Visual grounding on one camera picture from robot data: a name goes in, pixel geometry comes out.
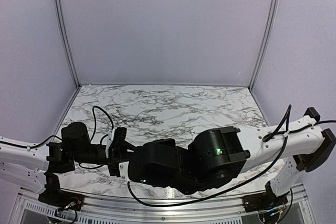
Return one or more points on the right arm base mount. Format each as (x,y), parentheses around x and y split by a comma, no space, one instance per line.
(262,201)

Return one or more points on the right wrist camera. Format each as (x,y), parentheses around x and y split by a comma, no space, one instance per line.
(123,170)

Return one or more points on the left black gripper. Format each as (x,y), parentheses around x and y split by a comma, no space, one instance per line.
(118,153)

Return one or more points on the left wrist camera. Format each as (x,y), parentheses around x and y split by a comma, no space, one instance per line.
(116,141)

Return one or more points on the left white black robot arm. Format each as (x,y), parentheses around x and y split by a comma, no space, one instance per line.
(35,166)

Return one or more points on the right aluminium frame post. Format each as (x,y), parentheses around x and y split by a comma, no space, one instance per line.
(264,42)

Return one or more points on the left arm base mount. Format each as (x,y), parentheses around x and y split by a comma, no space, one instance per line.
(61,199)

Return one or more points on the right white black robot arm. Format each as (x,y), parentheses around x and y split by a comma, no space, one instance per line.
(216,156)

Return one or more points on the front aluminium rail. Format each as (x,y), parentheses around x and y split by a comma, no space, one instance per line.
(108,209)

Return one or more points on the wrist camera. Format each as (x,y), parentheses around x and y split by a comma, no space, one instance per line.
(116,141)
(123,170)

